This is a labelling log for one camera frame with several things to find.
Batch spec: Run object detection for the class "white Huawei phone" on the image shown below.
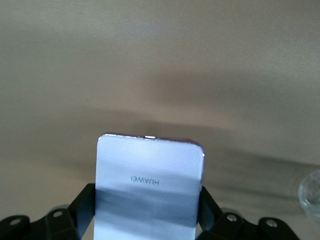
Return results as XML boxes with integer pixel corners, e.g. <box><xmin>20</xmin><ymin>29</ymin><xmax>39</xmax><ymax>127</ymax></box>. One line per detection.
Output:
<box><xmin>94</xmin><ymin>133</ymin><xmax>206</xmax><ymax>240</ymax></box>

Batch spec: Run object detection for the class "clear plastic cup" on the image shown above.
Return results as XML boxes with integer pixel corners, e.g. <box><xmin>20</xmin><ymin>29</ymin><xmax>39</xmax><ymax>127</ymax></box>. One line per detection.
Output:
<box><xmin>297</xmin><ymin>169</ymin><xmax>320</xmax><ymax>222</ymax></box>

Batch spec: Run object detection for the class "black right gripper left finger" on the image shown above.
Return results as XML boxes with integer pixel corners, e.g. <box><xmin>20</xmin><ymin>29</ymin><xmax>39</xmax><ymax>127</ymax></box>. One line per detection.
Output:
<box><xmin>0</xmin><ymin>183</ymin><xmax>97</xmax><ymax>240</ymax></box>

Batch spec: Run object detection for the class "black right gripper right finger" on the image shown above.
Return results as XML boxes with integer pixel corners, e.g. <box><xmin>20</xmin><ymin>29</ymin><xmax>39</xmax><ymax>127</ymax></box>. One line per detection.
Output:
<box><xmin>196</xmin><ymin>185</ymin><xmax>301</xmax><ymax>240</ymax></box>

